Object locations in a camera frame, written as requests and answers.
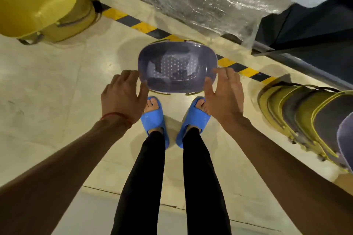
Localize black trousers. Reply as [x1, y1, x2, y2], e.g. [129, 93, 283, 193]
[111, 127, 232, 235]

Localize person's left forearm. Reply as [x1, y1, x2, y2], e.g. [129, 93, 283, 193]
[0, 113, 133, 235]

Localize person's left hand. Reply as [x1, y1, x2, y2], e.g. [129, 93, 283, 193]
[100, 69, 149, 126]

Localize black metal shelf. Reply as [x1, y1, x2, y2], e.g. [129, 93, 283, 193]
[70, 0, 353, 92]

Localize red string bracelet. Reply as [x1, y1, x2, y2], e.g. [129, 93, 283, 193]
[100, 112, 133, 129]

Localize person's right forearm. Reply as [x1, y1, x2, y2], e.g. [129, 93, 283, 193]
[225, 116, 353, 235]

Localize blue slipper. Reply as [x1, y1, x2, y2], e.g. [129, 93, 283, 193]
[175, 96, 211, 149]
[140, 95, 170, 150]

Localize person's right hand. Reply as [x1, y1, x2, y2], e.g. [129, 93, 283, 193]
[203, 67, 245, 127]

